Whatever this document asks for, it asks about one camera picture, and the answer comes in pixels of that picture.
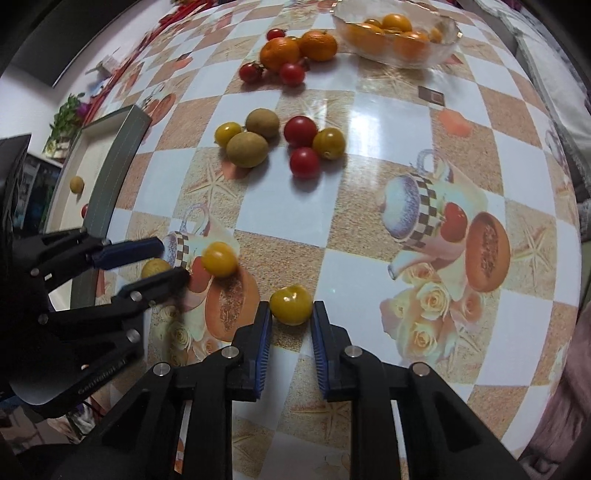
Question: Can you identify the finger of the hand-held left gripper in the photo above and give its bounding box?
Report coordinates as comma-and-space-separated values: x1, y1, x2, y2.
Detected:
14, 228, 166, 294
41, 268, 191, 370

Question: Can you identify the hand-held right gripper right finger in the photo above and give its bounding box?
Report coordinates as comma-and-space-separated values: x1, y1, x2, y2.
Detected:
310, 300, 527, 480

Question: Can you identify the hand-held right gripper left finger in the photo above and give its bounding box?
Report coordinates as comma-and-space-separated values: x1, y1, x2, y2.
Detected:
51, 302, 273, 480

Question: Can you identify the yellow cherry tomato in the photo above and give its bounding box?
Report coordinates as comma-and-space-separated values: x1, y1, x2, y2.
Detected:
312, 127, 346, 161
215, 122, 243, 148
202, 241, 239, 278
269, 285, 314, 326

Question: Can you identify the grey cardboard box tray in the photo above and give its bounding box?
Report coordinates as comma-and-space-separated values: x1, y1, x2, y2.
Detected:
42, 104, 153, 241

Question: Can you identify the green potted plant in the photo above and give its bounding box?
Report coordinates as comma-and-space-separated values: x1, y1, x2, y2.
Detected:
48, 93, 88, 139

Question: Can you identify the brown kiwi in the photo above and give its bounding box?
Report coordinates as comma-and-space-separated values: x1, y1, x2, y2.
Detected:
226, 131, 269, 168
245, 108, 281, 140

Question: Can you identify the small white box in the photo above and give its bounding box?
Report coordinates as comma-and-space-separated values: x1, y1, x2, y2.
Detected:
87, 54, 122, 78

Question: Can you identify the pink cloth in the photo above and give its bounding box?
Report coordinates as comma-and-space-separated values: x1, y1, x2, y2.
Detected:
522, 305, 591, 464

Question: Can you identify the clear glass bowl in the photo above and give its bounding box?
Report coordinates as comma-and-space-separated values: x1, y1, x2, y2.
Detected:
331, 0, 463, 70

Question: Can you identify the grey sofa cushion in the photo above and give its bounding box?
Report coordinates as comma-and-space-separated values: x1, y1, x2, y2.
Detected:
475, 0, 591, 204

